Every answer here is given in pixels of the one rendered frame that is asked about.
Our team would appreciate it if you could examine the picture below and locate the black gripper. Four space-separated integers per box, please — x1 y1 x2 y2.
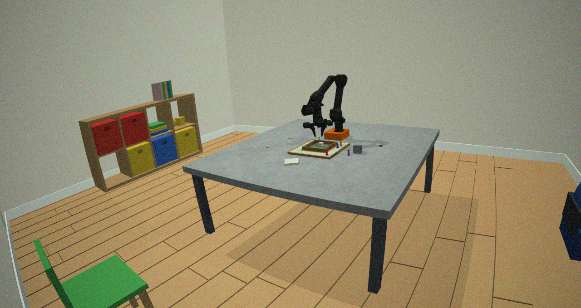
303 114 333 137

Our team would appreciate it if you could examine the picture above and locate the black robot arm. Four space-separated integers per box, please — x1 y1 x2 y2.
301 74 348 132

